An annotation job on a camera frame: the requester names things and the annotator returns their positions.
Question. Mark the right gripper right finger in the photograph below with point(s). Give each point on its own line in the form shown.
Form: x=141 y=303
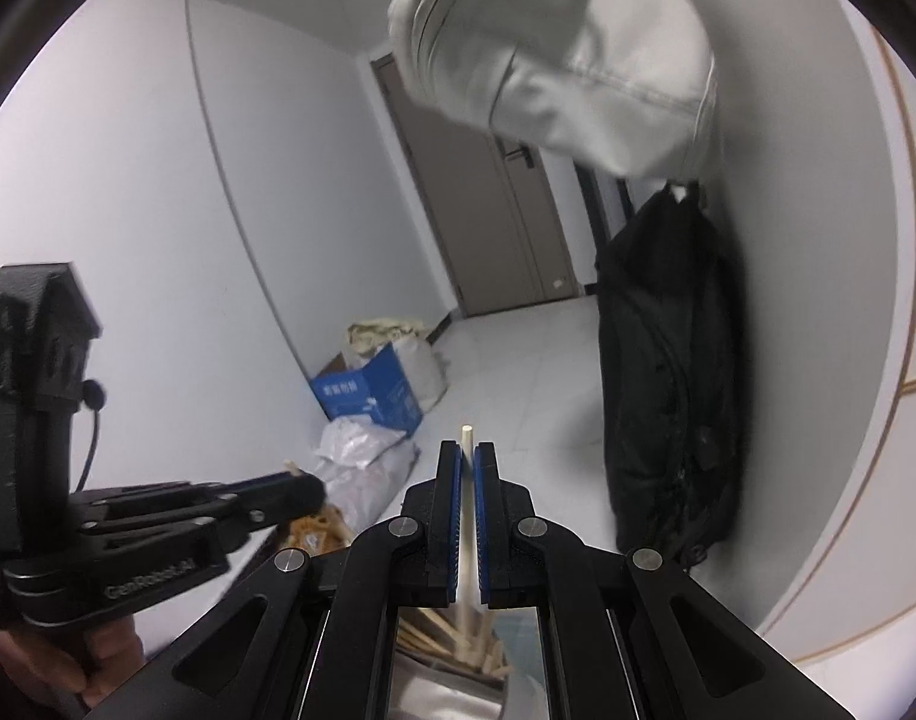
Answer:
x=626 y=637

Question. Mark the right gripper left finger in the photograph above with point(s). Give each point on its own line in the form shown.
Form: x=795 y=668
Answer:
x=311 y=637

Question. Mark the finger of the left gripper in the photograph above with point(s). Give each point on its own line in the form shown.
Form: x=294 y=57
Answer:
x=240 y=509
x=147 y=497

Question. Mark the wooden chopstick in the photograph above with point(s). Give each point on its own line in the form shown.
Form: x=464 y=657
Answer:
x=459 y=639
x=467 y=564

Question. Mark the person's left hand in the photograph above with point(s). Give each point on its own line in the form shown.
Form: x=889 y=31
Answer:
x=45 y=673

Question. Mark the grey plastic mail bags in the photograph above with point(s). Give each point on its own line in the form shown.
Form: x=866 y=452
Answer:
x=364 y=467

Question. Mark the white utensil holder cup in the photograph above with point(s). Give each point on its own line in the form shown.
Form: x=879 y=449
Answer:
x=420 y=691

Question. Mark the blue cardboard box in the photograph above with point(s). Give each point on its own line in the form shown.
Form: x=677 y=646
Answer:
x=379 y=390

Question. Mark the white sack with cloth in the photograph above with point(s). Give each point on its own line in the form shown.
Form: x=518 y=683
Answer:
x=409 y=341

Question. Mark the black hanging backpack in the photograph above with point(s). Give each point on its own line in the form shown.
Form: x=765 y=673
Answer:
x=673 y=373

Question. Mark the grey brown door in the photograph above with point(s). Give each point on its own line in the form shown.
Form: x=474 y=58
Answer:
x=489 y=205

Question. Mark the white hanging bag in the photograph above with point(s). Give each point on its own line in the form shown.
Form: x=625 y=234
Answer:
x=626 y=86

